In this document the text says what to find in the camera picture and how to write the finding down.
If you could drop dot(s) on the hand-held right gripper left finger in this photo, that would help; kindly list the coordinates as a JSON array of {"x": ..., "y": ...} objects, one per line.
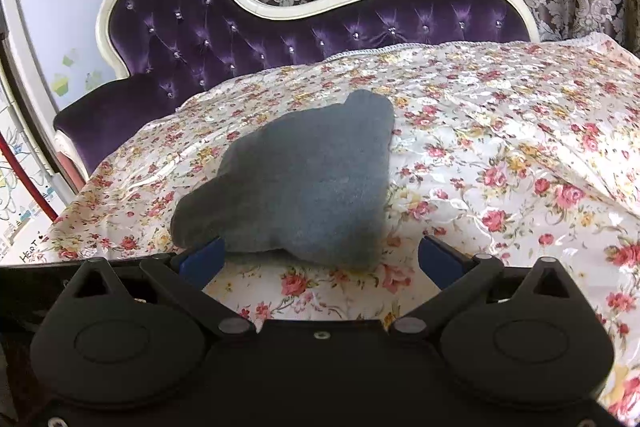
[{"x": 202, "y": 257}]

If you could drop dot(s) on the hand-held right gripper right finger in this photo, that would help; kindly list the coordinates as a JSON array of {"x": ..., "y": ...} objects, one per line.
[{"x": 440, "y": 257}]

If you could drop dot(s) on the grey knit garment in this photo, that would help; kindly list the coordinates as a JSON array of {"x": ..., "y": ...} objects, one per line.
[{"x": 300, "y": 177}]

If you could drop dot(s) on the floral blanket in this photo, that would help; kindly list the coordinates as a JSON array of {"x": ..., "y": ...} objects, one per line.
[{"x": 500, "y": 157}]

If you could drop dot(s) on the purple tufted sofa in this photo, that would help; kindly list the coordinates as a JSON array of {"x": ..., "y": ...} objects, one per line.
[{"x": 210, "y": 37}]

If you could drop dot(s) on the doodle wall poster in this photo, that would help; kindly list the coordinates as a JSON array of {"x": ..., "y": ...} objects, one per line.
[{"x": 17, "y": 207}]

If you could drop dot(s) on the faded cupcake wall sticker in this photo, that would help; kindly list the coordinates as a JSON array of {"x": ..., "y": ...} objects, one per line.
[{"x": 93, "y": 79}]

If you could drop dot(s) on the green cupcake wall sticker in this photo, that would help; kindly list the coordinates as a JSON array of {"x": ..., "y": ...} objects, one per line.
[{"x": 62, "y": 83}]

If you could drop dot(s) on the pale green wall sticker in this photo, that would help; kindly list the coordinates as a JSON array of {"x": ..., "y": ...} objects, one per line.
[{"x": 70, "y": 58}]

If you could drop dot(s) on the white door frame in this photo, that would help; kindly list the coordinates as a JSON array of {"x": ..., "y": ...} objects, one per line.
[{"x": 22, "y": 72}]

